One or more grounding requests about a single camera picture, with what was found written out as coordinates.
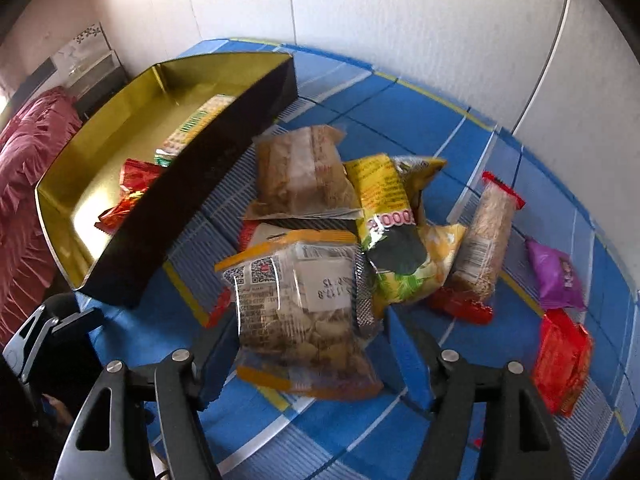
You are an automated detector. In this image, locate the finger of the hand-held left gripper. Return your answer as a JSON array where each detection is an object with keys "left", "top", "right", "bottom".
[{"left": 4, "top": 295, "right": 104, "bottom": 377}]

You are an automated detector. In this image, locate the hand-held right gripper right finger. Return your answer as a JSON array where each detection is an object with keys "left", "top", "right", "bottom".
[{"left": 384, "top": 308, "right": 574, "bottom": 480}]

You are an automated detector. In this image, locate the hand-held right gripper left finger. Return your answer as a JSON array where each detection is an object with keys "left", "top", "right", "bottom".
[{"left": 52, "top": 305, "right": 241, "bottom": 480}]

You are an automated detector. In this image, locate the yellow leaf print snack packet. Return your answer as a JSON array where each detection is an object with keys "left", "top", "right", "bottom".
[{"left": 361, "top": 222, "right": 467, "bottom": 318}]

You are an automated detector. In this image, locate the clear packet with orange trim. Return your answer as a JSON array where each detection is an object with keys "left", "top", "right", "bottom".
[{"left": 215, "top": 230, "right": 386, "bottom": 401}]

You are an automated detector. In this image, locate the oat bar with red ends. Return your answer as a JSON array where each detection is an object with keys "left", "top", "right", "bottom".
[{"left": 447, "top": 171, "right": 527, "bottom": 301}]

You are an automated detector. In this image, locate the red orange snack packet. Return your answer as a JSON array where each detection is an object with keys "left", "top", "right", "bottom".
[{"left": 531, "top": 308, "right": 595, "bottom": 417}]

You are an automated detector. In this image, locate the black box with gold interior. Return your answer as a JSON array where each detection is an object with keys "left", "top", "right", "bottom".
[{"left": 34, "top": 51, "right": 299, "bottom": 309}]

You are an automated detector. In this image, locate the brown clear snack packet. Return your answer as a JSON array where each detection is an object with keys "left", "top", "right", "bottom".
[{"left": 243, "top": 125, "right": 363, "bottom": 221}]

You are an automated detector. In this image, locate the red white snack packet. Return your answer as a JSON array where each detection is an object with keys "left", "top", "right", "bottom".
[{"left": 206, "top": 220, "right": 301, "bottom": 330}]

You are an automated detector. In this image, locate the red gold snack packet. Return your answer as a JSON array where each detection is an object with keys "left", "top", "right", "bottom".
[
  {"left": 95, "top": 192, "right": 151, "bottom": 233},
  {"left": 119, "top": 158, "right": 166, "bottom": 196}
]

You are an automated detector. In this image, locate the maroon cloth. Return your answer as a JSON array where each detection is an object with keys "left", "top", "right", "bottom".
[{"left": 0, "top": 86, "right": 83, "bottom": 346}]

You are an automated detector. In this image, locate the purple snack packet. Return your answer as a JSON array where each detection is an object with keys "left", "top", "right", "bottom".
[{"left": 525, "top": 237, "right": 586, "bottom": 311}]

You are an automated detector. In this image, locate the blue plaid bed sheet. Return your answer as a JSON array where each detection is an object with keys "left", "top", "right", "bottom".
[{"left": 75, "top": 37, "right": 636, "bottom": 480}]

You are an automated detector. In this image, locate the green yellow snack packet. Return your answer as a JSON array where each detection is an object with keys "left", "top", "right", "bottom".
[{"left": 155, "top": 94, "right": 236, "bottom": 166}]

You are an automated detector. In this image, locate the dark cabinet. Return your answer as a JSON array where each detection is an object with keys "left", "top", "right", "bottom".
[{"left": 70, "top": 50, "right": 128, "bottom": 116}]

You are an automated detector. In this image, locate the white patterned box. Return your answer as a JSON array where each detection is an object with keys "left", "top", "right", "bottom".
[{"left": 50, "top": 22, "right": 116, "bottom": 76}]

